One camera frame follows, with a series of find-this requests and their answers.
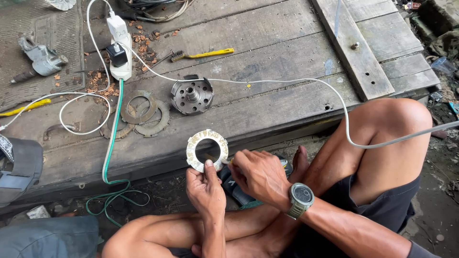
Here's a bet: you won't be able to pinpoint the rusty metal handle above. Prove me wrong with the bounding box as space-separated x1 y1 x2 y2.
43 122 81 141

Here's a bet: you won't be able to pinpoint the cream worn clutch plate ring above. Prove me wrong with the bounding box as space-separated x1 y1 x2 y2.
186 129 229 173

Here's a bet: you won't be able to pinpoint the dark ribbed rubber mat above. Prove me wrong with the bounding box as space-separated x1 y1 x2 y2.
0 0 86 112

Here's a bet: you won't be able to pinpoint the yellow plastic tool handle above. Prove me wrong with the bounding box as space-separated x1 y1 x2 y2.
0 99 51 118

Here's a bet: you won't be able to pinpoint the weathered wooden plank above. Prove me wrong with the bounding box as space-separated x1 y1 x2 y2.
311 0 396 102

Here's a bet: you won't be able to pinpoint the white cable to charger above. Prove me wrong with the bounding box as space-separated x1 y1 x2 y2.
0 0 119 136

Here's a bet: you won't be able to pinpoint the yellow-handled wire brush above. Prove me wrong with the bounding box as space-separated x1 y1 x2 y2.
170 48 235 63

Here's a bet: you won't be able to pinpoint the clear plastic cup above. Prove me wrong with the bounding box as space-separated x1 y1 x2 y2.
431 57 457 75

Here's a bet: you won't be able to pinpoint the black shorts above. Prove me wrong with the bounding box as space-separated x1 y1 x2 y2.
280 174 422 258

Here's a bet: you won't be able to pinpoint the blue-grey cloth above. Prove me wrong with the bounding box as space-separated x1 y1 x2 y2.
0 215 100 258

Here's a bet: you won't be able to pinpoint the person's legs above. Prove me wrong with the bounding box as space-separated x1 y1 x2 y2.
101 98 433 258

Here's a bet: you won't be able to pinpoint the rusty metal clutch ring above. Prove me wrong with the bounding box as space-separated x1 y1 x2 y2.
120 91 158 125
99 107 136 140
134 100 171 138

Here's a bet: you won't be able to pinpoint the black charger plug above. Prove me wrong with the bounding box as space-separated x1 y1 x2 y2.
106 43 128 68

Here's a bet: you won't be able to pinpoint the person's right hand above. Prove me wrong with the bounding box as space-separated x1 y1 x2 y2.
228 149 293 213

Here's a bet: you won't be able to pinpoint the grey metal clutch hub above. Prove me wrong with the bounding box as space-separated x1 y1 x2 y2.
171 74 214 115

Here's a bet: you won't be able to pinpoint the olive green wristwatch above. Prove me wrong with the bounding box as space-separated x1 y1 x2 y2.
286 182 315 220

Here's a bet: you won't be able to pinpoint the green and white power cord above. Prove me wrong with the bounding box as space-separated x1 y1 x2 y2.
85 79 150 228

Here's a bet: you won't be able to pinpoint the white power strip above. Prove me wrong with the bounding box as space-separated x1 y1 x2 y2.
109 33 132 81

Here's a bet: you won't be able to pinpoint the long white charging cable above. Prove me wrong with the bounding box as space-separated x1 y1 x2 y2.
124 42 459 150

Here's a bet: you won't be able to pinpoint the person's left hand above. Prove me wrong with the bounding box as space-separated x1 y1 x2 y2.
185 159 227 222

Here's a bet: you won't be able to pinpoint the grey metal engine part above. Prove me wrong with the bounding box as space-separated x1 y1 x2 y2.
10 35 69 84

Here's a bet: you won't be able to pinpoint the grey fabric bag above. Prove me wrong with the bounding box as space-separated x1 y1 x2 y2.
0 134 44 208

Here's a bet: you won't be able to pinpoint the heap of orange debris chips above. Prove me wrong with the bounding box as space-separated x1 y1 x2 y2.
54 21 180 104

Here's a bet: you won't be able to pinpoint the white charger plug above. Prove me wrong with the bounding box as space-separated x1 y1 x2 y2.
106 12 128 41

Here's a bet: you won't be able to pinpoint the bundle of dark cables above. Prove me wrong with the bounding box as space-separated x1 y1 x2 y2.
120 0 196 23

